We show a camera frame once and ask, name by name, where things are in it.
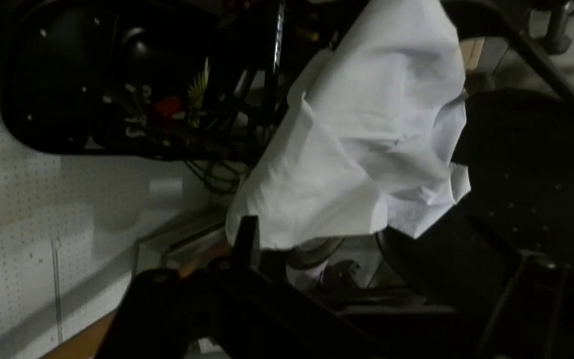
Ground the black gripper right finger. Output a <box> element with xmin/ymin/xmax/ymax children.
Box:
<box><xmin>472</xmin><ymin>250</ymin><xmax>572</xmax><ymax>359</ymax></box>

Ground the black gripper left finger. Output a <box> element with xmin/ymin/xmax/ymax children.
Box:
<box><xmin>96</xmin><ymin>214</ymin><xmax>383</xmax><ymax>359</ymax></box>

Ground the light blue cloth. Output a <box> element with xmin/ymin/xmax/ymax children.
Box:
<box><xmin>223</xmin><ymin>0</ymin><xmax>474</xmax><ymax>254</ymax></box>

